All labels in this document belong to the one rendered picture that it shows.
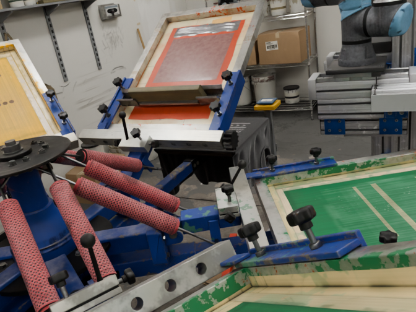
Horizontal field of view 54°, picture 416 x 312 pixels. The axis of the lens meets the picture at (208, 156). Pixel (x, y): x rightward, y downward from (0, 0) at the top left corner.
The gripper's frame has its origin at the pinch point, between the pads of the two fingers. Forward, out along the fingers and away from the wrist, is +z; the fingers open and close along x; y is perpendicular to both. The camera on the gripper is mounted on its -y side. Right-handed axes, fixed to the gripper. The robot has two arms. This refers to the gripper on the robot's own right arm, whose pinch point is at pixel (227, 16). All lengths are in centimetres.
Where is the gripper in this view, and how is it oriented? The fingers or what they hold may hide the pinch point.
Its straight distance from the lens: 234.6
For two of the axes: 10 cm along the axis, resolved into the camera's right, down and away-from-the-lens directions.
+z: 2.8, 7.6, 5.9
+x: 3.8, -6.5, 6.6
